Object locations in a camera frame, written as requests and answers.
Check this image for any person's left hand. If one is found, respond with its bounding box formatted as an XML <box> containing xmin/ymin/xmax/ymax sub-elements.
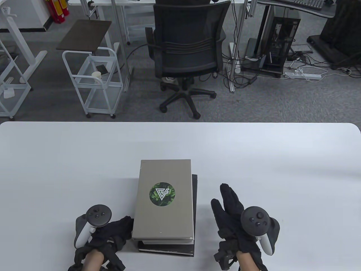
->
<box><xmin>75</xmin><ymin>216</ymin><xmax>134</xmax><ymax>254</ymax></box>

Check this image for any person's right hand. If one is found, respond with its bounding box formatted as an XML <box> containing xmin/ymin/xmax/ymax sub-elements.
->
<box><xmin>211</xmin><ymin>183</ymin><xmax>263</xmax><ymax>256</ymax></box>

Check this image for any black and white controller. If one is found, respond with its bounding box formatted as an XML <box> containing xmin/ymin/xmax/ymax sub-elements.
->
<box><xmin>74</xmin><ymin>204</ymin><xmax>113</xmax><ymax>249</ymax></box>
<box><xmin>240</xmin><ymin>207</ymin><xmax>280</xmax><ymax>257</ymax></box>

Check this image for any grey book with green circle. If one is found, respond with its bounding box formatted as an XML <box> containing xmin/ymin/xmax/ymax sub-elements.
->
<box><xmin>132</xmin><ymin>159</ymin><xmax>195</xmax><ymax>241</ymax></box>

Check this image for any white book with black letters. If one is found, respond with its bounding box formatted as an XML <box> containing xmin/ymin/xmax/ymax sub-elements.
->
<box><xmin>138</xmin><ymin>239</ymin><xmax>195</xmax><ymax>245</ymax></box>

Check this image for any black hardcover book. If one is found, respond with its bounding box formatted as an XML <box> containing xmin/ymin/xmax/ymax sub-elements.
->
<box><xmin>138</xmin><ymin>174</ymin><xmax>198</xmax><ymax>257</ymax></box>

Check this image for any person's left forearm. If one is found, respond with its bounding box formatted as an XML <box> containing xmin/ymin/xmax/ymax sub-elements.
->
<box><xmin>83</xmin><ymin>250</ymin><xmax>105</xmax><ymax>271</ymax></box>

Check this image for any person's right forearm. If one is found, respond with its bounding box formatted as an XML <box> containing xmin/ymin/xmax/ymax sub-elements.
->
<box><xmin>235</xmin><ymin>251</ymin><xmax>261</xmax><ymax>271</ymax></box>

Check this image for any white rolling cart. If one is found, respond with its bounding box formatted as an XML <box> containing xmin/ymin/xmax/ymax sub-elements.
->
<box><xmin>62</xmin><ymin>47</ymin><xmax>124</xmax><ymax>118</ymax></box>

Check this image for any white power strip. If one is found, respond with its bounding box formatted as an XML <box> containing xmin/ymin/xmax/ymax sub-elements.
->
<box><xmin>285</xmin><ymin>72</ymin><xmax>322</xmax><ymax>80</ymax></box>

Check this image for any black computer tower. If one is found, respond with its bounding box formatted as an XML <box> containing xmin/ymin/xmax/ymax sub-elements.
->
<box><xmin>264</xmin><ymin>16</ymin><xmax>301</xmax><ymax>78</ymax></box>

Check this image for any black mesh office chair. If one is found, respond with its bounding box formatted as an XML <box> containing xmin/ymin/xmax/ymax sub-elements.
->
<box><xmin>145</xmin><ymin>0</ymin><xmax>232</xmax><ymax>119</ymax></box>

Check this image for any dark brown board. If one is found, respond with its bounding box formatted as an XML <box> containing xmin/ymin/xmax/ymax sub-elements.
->
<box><xmin>56</xmin><ymin>19</ymin><xmax>112</xmax><ymax>54</ymax></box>

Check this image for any white drawer cabinet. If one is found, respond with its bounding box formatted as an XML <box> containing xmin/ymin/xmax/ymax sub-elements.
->
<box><xmin>126</xmin><ymin>5</ymin><xmax>155</xmax><ymax>43</ymax></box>

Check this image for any black equipment base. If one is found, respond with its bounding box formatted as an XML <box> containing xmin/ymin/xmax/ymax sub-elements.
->
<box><xmin>307</xmin><ymin>0</ymin><xmax>361</xmax><ymax>70</ymax></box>

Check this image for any white desk stand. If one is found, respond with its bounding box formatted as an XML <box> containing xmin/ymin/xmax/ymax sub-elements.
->
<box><xmin>0</xmin><ymin>6</ymin><xmax>47</xmax><ymax>84</ymax></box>

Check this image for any dark curved desk top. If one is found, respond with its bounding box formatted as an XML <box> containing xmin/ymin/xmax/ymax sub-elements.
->
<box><xmin>257</xmin><ymin>0</ymin><xmax>336</xmax><ymax>19</ymax></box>

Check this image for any dark keyboard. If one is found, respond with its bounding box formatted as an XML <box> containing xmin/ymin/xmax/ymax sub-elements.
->
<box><xmin>293</xmin><ymin>0</ymin><xmax>324</xmax><ymax>10</ymax></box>

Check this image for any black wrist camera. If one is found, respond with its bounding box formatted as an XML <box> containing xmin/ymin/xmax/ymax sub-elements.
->
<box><xmin>214</xmin><ymin>239</ymin><xmax>239</xmax><ymax>269</ymax></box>
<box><xmin>106</xmin><ymin>244</ymin><xmax>126</xmax><ymax>271</ymax></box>

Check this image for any black cable bundle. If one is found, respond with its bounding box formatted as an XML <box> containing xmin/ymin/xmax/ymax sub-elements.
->
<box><xmin>223</xmin><ymin>51</ymin><xmax>261</xmax><ymax>88</ymax></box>

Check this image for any white wire cart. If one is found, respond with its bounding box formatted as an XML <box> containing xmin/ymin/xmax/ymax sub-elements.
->
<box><xmin>0</xmin><ymin>40</ymin><xmax>32</xmax><ymax>119</ymax></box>

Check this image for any white cable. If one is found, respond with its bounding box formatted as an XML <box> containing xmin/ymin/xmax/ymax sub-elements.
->
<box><xmin>307</xmin><ymin>67</ymin><xmax>353</xmax><ymax>83</ymax></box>

